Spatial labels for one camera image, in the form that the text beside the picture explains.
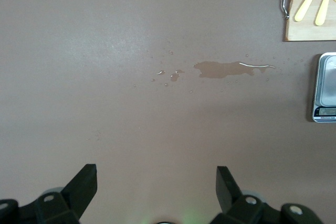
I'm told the wooden cutting board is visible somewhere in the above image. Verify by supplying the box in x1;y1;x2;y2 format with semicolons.
282;0;336;42

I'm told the spilled liquid puddle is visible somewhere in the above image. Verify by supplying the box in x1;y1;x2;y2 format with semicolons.
151;60;277;82

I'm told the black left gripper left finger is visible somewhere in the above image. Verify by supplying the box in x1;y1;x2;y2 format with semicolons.
0;164;98;224

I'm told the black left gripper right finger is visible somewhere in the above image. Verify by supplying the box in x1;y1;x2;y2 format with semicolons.
211;166;325;224

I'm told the silver digital kitchen scale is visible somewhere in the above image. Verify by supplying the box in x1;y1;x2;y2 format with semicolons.
311;52;336;124

